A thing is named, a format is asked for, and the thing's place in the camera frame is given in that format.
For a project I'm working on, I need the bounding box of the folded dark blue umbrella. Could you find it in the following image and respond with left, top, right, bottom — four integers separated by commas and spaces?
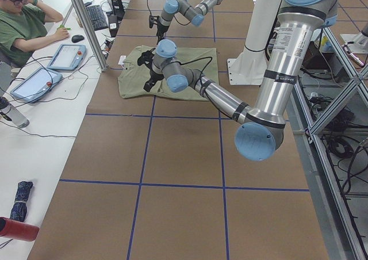
10, 181, 33, 222

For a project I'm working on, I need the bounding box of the person in green shirt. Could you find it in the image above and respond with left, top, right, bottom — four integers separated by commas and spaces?
1, 0, 70, 67

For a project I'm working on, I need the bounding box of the green plastic object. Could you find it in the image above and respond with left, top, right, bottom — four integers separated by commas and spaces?
58, 25, 71, 30

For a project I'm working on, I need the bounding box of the blue teach pendant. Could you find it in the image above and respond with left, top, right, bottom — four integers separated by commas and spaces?
47, 44, 86, 71
10, 68, 62, 103

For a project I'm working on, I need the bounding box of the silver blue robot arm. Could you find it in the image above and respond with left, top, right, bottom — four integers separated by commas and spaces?
138, 0, 338, 161
149, 0, 222, 42

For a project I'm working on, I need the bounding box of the aluminium frame post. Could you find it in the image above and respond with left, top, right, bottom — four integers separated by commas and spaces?
71, 0, 108, 72

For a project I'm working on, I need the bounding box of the clear water bottle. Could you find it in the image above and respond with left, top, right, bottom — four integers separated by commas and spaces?
1, 97, 29, 128

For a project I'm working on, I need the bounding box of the olive green long-sleeve shirt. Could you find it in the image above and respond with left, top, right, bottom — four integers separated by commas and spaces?
118, 45, 219, 101

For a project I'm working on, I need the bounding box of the black keyboard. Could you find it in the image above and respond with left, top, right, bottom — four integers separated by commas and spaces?
86, 5, 109, 30

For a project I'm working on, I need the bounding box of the red cylindrical bottle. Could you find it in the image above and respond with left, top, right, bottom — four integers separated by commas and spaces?
1, 217, 40, 242

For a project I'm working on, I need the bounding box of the far blue teach pendant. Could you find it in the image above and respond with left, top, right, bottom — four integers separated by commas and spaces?
47, 44, 86, 71

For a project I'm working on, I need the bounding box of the black computer mouse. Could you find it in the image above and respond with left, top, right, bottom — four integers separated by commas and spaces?
71, 35, 85, 43

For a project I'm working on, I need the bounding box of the white paper hang tag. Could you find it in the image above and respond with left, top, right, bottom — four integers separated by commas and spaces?
118, 55, 126, 69

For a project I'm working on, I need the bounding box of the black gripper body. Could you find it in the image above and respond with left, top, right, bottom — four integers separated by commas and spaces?
149, 70, 164, 85
156, 24, 167, 39

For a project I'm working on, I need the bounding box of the near blue teach pendant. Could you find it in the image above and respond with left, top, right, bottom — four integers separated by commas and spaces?
10, 68, 62, 103

